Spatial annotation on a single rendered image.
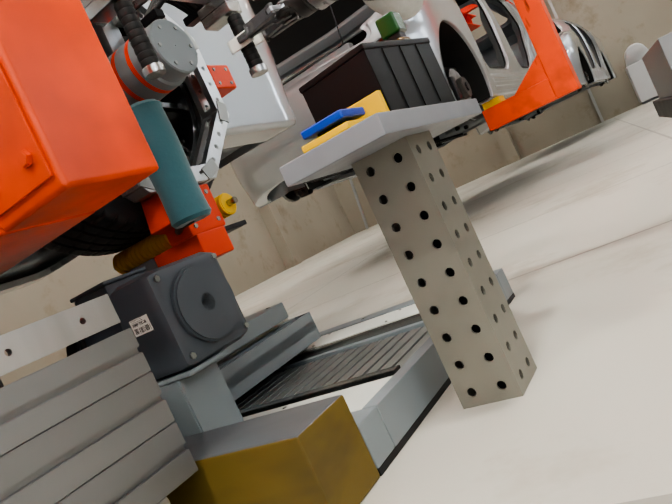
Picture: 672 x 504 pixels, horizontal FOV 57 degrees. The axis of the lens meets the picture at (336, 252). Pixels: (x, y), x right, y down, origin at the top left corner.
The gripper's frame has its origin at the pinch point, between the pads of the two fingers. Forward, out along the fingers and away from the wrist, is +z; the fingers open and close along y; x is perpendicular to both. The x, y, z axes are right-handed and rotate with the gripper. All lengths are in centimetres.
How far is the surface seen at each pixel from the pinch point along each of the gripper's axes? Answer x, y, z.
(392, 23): -19.3, -14.2, -39.4
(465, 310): -68, -40, -40
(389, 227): -52, -40, -35
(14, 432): -54, -90, -8
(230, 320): -56, -45, -1
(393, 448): -82, -52, -26
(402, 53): -29, -32, -45
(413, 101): -36, -34, -44
